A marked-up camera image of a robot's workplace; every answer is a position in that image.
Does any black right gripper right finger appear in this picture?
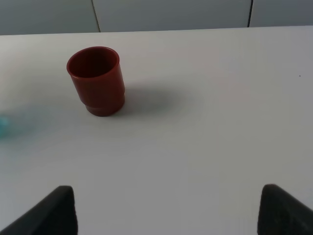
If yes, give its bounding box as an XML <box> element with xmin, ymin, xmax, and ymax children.
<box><xmin>257</xmin><ymin>184</ymin><xmax>313</xmax><ymax>235</ymax></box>

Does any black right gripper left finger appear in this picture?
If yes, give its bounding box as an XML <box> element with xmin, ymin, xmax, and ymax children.
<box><xmin>0</xmin><ymin>186</ymin><xmax>78</xmax><ymax>235</ymax></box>

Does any teal translucent plastic cup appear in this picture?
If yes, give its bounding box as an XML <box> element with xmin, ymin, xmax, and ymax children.
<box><xmin>0</xmin><ymin>116</ymin><xmax>10</xmax><ymax>138</ymax></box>

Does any red plastic cup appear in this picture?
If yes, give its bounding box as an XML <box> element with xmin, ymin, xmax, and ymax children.
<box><xmin>67</xmin><ymin>46</ymin><xmax>125</xmax><ymax>117</ymax></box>

